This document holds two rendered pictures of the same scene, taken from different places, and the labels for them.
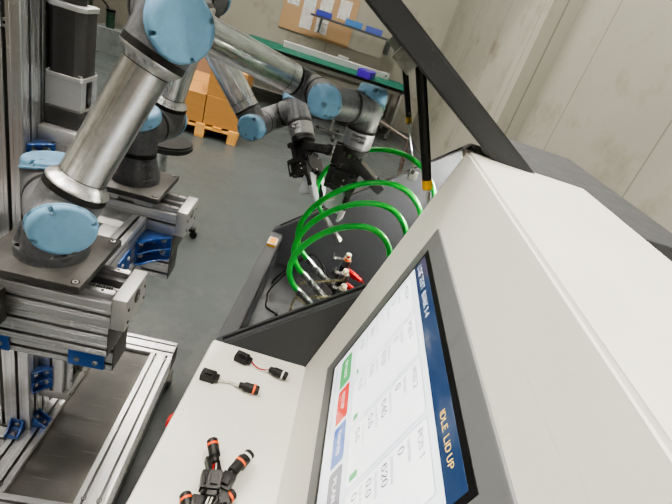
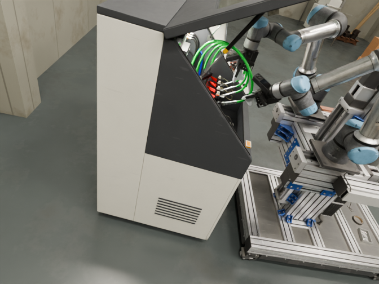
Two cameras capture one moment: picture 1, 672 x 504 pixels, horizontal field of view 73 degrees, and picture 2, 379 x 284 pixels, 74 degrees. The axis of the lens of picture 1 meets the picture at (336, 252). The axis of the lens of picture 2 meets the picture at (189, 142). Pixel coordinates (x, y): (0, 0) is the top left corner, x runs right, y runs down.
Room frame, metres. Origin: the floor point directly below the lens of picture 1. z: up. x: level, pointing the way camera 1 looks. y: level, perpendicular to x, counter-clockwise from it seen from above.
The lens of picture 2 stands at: (2.55, -0.10, 1.82)
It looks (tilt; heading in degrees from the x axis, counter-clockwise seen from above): 40 degrees down; 181
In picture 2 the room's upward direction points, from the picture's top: 17 degrees clockwise
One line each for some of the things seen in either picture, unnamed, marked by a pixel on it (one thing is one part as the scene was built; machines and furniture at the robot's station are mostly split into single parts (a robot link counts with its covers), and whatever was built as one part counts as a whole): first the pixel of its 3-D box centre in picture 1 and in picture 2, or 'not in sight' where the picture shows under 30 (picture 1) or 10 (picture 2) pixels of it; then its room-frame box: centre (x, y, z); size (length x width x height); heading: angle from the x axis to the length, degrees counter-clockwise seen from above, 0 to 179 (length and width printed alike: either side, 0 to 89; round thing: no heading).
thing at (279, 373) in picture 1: (261, 365); not in sight; (0.75, 0.07, 0.99); 0.12 x 0.02 x 0.02; 84
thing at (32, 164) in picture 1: (53, 184); (319, 87); (0.83, 0.61, 1.20); 0.13 x 0.12 x 0.14; 41
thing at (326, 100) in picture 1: (330, 101); (273, 31); (1.10, 0.13, 1.50); 0.11 x 0.11 x 0.08; 41
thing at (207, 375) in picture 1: (230, 381); not in sight; (0.68, 0.12, 0.99); 0.12 x 0.02 x 0.02; 93
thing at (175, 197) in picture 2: not in sight; (186, 169); (1.16, -0.07, 0.39); 0.70 x 0.58 x 0.79; 4
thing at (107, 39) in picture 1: (114, 25); not in sight; (7.67, 4.63, 0.39); 0.81 x 0.64 x 0.77; 9
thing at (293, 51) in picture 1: (322, 85); not in sight; (8.09, 1.15, 0.51); 2.81 x 1.12 x 1.02; 99
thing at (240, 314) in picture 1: (251, 296); (241, 132); (1.14, 0.20, 0.87); 0.62 x 0.04 x 0.16; 4
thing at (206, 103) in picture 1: (212, 91); not in sight; (5.54, 2.06, 0.40); 1.32 x 0.94 x 0.79; 9
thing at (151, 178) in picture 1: (136, 163); (339, 148); (1.32, 0.70, 1.09); 0.15 x 0.15 x 0.10
